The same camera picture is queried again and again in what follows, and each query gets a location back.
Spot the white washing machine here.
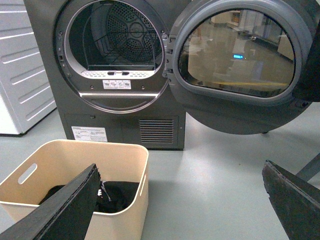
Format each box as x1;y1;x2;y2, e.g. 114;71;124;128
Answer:
0;0;57;136

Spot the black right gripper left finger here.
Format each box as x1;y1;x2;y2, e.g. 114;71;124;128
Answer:
0;164;101;240

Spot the round grey dryer door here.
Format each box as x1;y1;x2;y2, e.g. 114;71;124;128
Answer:
163;0;320;135

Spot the grey metal frame leg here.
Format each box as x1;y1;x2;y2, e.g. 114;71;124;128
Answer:
296;153;320;182

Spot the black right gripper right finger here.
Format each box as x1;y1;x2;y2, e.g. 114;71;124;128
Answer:
262;160;320;240

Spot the cream plastic laundry hamper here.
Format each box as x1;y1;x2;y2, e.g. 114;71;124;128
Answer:
0;139;149;240

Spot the dark grey tumble dryer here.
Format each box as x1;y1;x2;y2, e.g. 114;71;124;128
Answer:
24;0;188;151

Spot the black printed t-shirt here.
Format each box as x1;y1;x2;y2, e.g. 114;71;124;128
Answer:
38;180;141;215

